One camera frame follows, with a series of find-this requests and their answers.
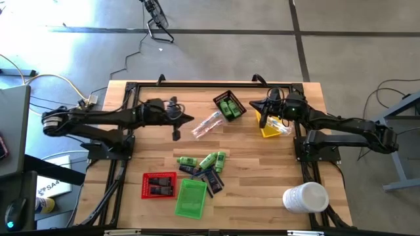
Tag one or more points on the pink cased phone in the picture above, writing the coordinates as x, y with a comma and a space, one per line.
2, 147

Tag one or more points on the red print packaged toothbrush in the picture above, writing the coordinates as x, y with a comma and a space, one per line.
210, 129

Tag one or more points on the clear packaged toothbrush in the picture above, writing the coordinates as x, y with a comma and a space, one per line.
206, 122
274, 122
285, 129

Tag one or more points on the grey metal table frame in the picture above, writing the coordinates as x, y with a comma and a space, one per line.
395, 164

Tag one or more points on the white round container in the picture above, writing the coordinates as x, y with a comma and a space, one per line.
306, 196

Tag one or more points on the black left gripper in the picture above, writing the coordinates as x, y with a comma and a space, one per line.
160, 113

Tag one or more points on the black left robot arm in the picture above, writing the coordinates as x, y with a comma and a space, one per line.
98, 116

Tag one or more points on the black aluminium table frame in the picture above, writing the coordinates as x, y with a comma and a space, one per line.
213, 85

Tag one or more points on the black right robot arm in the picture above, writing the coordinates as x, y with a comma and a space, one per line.
344, 123

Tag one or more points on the grey desk top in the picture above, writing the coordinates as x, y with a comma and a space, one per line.
13, 131

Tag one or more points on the black floor fan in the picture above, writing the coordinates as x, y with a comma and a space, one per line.
157, 14

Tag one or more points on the green plastic basket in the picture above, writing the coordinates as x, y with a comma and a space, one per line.
191, 199

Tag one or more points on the grey power outlet box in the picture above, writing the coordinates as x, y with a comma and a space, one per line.
92, 99

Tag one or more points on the yellow blue can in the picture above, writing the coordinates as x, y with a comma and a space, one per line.
47, 206

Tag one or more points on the black desk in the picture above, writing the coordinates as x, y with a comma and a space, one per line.
19, 187

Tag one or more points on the white printed box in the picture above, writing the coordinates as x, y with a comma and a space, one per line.
54, 188

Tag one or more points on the black computer mouse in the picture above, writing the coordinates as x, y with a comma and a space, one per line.
14, 213

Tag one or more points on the yellow plastic basket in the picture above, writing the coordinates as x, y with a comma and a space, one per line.
270, 132

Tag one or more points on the black plastic basket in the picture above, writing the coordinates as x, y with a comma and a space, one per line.
219, 97

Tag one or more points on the silver metal bracket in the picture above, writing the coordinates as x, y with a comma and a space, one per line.
305, 233
121, 232

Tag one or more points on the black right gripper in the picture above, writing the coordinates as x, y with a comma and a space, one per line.
275, 105

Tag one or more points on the red plastic basket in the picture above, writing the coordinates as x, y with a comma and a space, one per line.
146, 175

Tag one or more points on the green travel bottle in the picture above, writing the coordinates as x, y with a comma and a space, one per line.
188, 161
225, 109
207, 161
220, 161
234, 109

